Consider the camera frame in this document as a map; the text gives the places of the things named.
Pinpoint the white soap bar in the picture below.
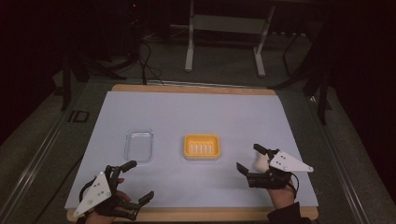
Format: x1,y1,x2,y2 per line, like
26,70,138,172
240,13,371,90
253,153,271,173

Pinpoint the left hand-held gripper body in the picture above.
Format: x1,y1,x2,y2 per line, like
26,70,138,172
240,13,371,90
73,164,140,221

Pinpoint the person's left hand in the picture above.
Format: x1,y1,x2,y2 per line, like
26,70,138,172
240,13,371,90
83,177,133,224

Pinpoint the person's right hand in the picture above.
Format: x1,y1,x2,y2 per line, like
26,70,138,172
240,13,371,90
266,181,297,210

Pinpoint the black floor cable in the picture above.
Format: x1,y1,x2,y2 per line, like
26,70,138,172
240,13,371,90
135,39,165,86

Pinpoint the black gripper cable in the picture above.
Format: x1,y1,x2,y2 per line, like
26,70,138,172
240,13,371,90
288,173,300,198
78,176,98,203

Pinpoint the black tripod stand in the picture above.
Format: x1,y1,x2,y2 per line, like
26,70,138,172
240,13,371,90
270,31,332,126
60,46,127,112

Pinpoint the clear plastic container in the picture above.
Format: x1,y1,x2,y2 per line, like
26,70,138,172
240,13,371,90
123,128,155,163

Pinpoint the yellow soap dish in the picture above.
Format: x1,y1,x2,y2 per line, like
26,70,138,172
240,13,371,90
182,133,222,161

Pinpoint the white metal stand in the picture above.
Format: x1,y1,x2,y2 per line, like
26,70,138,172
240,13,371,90
183,0,276,78

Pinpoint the light blue table mat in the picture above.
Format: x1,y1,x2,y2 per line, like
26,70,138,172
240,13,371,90
64,91,319,210

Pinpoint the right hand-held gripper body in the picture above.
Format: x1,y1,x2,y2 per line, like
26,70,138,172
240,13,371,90
247,148,315,189

